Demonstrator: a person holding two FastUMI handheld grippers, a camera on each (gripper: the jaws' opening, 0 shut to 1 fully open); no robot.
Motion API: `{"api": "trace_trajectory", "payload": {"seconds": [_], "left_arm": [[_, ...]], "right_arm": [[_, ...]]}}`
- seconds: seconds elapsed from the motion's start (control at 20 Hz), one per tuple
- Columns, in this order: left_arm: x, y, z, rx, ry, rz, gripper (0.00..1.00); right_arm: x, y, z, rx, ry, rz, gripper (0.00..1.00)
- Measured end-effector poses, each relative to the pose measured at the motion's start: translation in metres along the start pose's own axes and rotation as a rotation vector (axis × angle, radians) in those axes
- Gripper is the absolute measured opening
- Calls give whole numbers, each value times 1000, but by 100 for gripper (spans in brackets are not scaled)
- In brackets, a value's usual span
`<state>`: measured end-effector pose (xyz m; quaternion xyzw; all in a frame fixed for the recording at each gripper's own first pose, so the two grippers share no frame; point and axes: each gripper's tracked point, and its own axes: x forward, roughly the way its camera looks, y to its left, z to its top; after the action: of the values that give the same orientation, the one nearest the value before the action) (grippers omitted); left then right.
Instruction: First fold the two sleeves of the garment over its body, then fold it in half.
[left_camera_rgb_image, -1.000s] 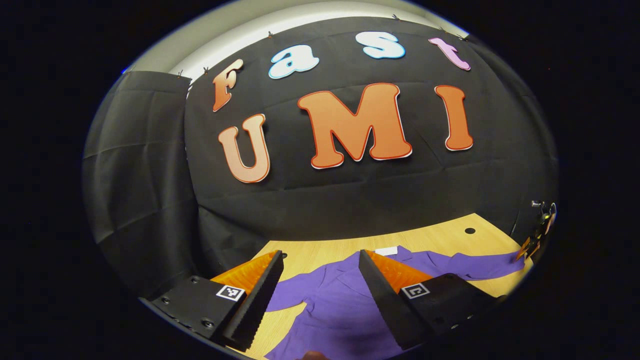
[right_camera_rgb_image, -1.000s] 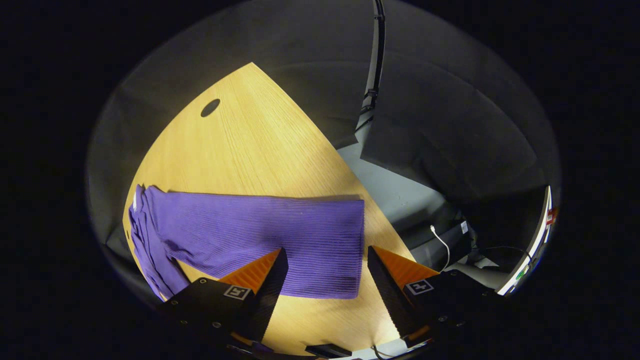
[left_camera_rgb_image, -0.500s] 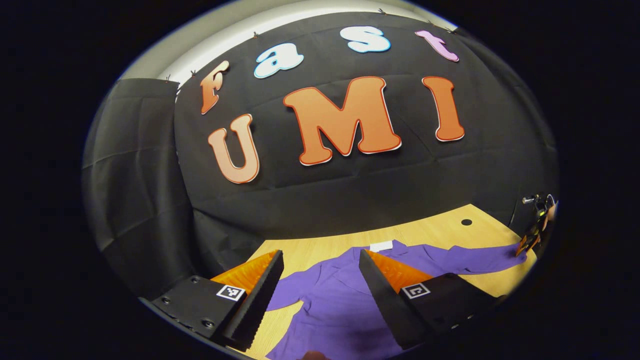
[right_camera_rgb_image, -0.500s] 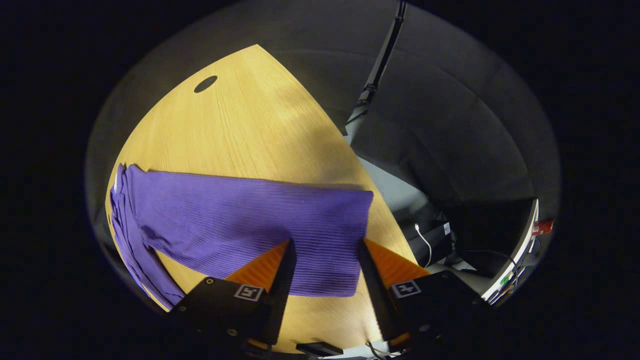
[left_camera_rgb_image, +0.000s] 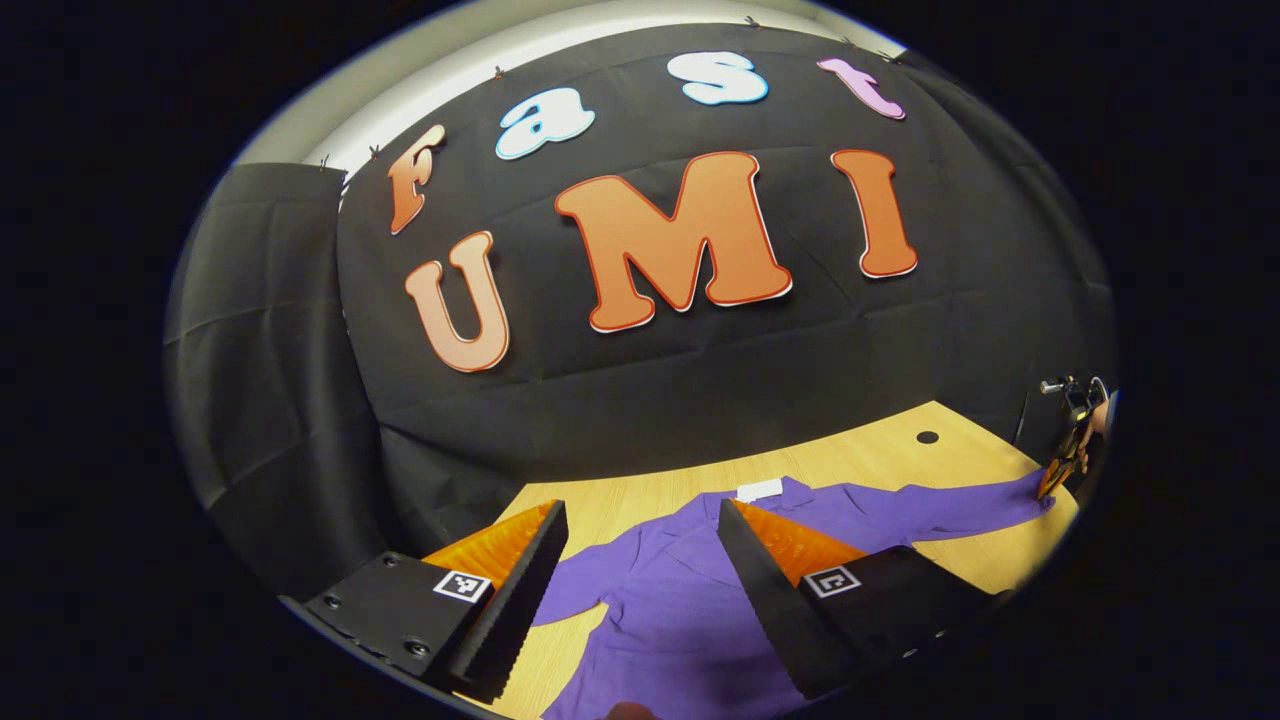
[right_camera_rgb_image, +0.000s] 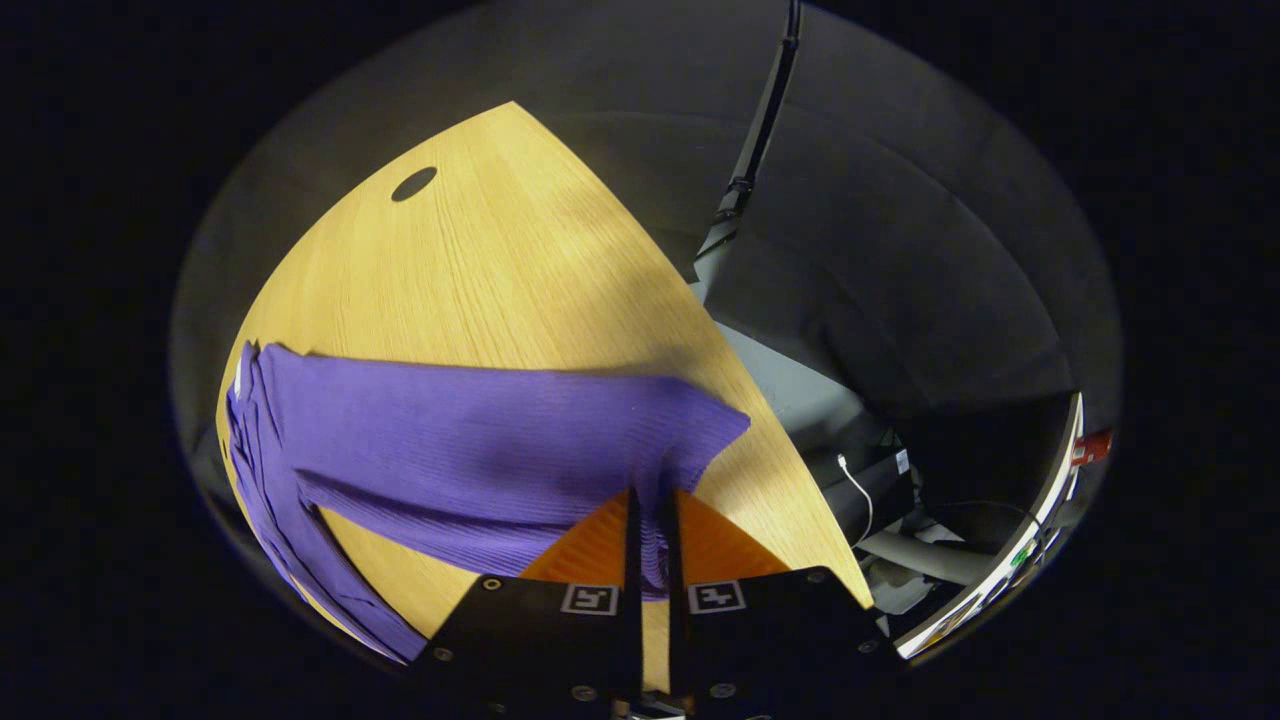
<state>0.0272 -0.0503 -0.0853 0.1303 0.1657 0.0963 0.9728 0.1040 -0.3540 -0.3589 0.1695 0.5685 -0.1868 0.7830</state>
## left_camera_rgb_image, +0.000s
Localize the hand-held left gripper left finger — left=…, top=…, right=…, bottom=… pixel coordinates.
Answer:
left=300, top=498, right=571, bottom=704

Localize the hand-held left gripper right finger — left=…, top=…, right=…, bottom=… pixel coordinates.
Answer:
left=716, top=497, right=1006, bottom=701

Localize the purple jacket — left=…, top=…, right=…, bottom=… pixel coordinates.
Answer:
left=530, top=468, right=1059, bottom=720

